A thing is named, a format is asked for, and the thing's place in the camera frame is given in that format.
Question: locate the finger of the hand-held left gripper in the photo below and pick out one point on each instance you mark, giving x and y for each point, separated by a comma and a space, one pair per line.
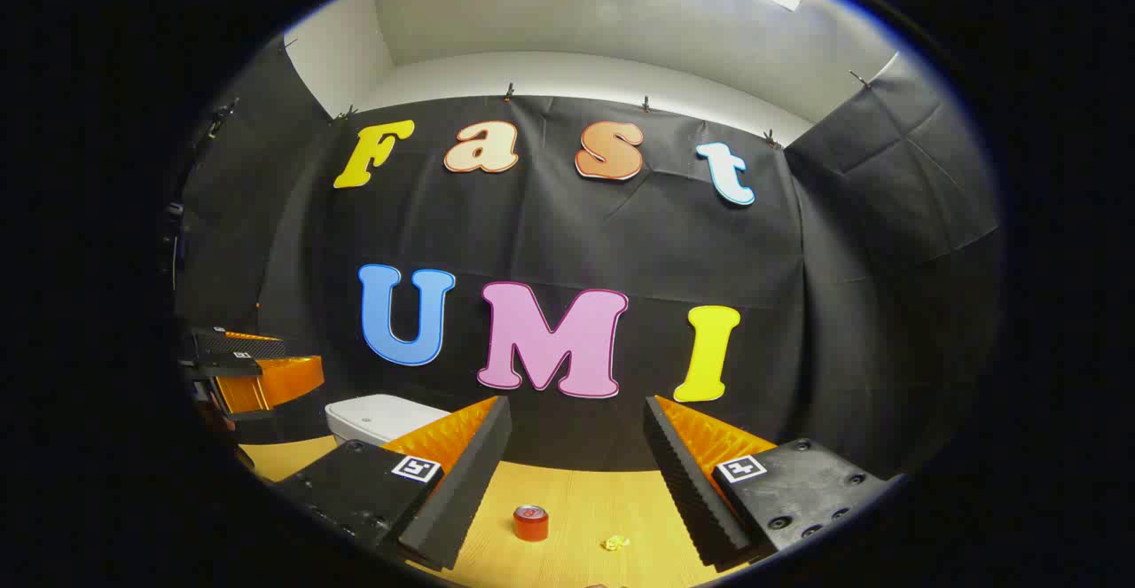
230, 346
275, 384

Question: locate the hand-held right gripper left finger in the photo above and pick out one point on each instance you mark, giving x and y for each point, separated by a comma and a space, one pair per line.
470, 482

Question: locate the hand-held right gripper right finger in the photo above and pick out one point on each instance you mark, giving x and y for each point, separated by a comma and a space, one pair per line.
683, 490

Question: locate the red pop can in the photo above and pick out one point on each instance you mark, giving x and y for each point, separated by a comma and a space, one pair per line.
530, 526

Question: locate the yellow paper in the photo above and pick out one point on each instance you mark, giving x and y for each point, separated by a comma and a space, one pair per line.
615, 543

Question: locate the white desktop garbage bin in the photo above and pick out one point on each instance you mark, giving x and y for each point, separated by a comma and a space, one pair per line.
381, 415

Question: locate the wooden desktop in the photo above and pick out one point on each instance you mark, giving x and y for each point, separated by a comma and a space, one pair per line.
576, 499

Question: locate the black backdrop cloth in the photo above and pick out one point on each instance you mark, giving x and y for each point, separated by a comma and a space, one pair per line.
621, 242

